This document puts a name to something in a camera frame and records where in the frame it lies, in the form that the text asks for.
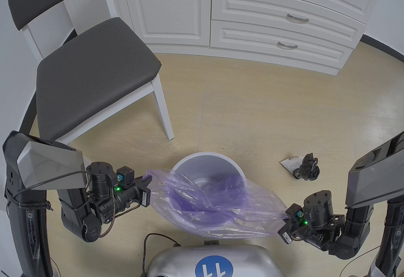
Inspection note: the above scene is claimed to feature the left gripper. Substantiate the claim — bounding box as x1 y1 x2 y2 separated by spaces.
114 175 153 212

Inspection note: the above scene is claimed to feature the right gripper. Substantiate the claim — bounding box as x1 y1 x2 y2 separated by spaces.
278 225 320 248

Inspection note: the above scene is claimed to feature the white trash bin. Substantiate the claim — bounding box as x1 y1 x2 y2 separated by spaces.
170 152 245 194

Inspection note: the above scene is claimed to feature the black plastic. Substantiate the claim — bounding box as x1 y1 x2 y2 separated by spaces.
292 153 320 182

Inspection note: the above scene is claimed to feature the purple plastic bag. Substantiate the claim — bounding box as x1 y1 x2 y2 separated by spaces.
146 168 289 238

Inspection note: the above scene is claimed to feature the clear printed wrapper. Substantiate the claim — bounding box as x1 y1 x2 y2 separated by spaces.
279 156 304 175

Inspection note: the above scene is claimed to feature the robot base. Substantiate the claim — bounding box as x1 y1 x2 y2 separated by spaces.
147 240 286 277

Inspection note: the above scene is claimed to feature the white chair grey padded seat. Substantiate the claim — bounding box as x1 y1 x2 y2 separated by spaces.
8 0 175 147

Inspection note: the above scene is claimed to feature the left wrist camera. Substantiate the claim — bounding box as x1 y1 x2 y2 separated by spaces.
116 166 136 190

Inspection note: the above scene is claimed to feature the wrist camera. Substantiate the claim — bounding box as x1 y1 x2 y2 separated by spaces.
285 203 306 226
116 166 136 190

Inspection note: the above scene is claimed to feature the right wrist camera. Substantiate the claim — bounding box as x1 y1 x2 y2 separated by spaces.
285 203 306 226

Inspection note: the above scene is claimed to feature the black cable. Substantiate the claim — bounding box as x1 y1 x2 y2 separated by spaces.
141 233 182 277
342 246 380 277

